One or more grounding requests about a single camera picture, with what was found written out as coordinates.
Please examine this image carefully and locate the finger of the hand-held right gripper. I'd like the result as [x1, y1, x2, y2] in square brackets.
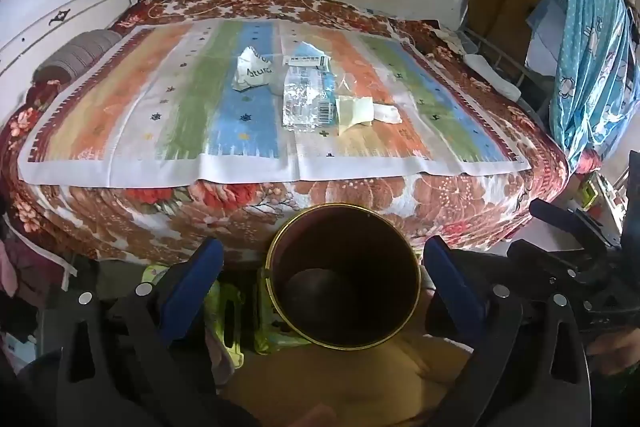
[530, 199, 621, 258]
[507, 241, 601, 288]

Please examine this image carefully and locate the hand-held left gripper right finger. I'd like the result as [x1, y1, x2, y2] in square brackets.
[423, 236, 594, 427]

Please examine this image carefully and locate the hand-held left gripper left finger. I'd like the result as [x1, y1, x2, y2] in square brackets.
[56, 237, 226, 427]

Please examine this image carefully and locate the brown bin with gold rim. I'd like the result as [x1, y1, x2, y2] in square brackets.
[265, 203, 423, 350]

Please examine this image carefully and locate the white wrapper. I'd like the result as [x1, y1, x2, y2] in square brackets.
[371, 103, 403, 124]

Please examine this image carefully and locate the pale yellow paper wrapper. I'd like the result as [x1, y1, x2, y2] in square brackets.
[335, 96, 375, 136]

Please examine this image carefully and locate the clear plastic bag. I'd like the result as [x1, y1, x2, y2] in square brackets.
[281, 67, 337, 132]

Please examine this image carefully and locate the thin clear plastic wrap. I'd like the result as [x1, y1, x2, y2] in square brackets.
[332, 74, 366, 100]

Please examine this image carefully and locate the printed white paper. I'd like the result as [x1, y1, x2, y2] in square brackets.
[231, 47, 275, 92]

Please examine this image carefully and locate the white label card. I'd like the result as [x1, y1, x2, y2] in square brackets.
[282, 52, 331, 68]

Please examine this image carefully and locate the person's right hand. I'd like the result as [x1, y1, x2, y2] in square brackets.
[587, 332, 640, 358]

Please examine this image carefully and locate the green white box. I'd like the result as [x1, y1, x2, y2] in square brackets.
[580, 177, 601, 210]

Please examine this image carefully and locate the brown floral blanket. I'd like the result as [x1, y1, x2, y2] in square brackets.
[0, 0, 571, 265]

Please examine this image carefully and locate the blue patterned hanging cloth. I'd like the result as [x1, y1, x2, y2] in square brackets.
[542, 0, 633, 172]

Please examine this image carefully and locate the white pillow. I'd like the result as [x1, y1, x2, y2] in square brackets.
[462, 54, 523, 100]

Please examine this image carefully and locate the dark floral cloth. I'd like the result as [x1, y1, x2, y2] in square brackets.
[0, 232, 76, 308]

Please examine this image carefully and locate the striped colourful mat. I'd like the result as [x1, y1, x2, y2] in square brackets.
[17, 18, 533, 188]

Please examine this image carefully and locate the light blue shirt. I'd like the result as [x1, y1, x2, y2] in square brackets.
[527, 0, 571, 78]

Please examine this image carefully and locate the grey striped pillow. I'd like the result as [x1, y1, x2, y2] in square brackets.
[32, 29, 123, 84]

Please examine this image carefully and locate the white headboard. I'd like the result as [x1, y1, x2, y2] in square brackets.
[0, 0, 146, 82]

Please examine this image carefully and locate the metal bed rail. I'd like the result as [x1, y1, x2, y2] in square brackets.
[460, 24, 551, 108]

